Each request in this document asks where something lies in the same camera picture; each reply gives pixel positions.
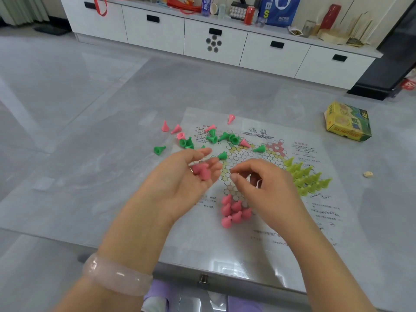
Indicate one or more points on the person's left hand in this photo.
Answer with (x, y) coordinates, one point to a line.
(175, 188)

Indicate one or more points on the person's right hand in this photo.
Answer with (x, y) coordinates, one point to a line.
(276, 201)

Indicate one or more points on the yellow-green cone game pieces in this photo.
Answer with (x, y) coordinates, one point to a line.
(305, 178)

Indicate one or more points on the pile of mixed cone pieces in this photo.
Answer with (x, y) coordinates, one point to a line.
(187, 142)

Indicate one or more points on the checkers board sheet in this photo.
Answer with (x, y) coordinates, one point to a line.
(201, 243)

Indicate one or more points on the person's left forearm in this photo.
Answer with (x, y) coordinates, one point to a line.
(130, 243)

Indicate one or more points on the person's right forearm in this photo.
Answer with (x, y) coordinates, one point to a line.
(328, 279)

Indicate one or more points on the metal drawer knob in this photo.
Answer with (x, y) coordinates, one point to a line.
(203, 278)

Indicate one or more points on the small beige bead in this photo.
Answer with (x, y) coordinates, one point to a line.
(368, 174)

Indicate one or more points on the purple slipper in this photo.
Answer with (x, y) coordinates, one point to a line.
(243, 305)
(162, 290)

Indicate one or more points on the yellow green cardboard box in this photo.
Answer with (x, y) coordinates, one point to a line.
(346, 121)

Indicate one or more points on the white sock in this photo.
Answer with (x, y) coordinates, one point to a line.
(152, 305)

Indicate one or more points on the white TV cabinet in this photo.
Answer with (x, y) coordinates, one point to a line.
(156, 32)

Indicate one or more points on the open snack bag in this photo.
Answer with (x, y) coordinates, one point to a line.
(296, 31)

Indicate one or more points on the round wooden box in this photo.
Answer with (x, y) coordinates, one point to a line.
(332, 37)

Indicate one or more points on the glass cup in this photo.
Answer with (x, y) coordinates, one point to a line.
(308, 29)

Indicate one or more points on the red-label cola bottle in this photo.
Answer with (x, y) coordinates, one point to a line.
(409, 84)

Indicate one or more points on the black glass cabinet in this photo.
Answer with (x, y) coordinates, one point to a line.
(393, 68)

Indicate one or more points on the small glass jar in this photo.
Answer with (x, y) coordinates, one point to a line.
(260, 22)

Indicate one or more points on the red folded umbrella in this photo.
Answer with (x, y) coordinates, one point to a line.
(182, 5)

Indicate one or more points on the white paper cup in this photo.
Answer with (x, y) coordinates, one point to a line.
(214, 9)

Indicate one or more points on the blue-label water bottle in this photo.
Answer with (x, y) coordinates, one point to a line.
(206, 5)

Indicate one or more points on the red soda can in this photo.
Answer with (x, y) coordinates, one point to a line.
(249, 16)

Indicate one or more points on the black white checkered box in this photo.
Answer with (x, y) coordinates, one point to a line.
(237, 11)

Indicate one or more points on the small cartoon doll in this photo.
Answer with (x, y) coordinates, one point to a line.
(190, 0)

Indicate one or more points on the blue tote bag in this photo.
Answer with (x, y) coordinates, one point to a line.
(281, 12)

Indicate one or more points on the red vase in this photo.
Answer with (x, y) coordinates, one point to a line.
(330, 16)

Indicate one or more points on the red fabric bag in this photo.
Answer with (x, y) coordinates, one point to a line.
(104, 8)

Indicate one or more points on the black floor mat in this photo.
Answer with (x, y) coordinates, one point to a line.
(52, 30)

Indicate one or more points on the grey-green curtain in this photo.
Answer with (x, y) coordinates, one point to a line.
(22, 9)

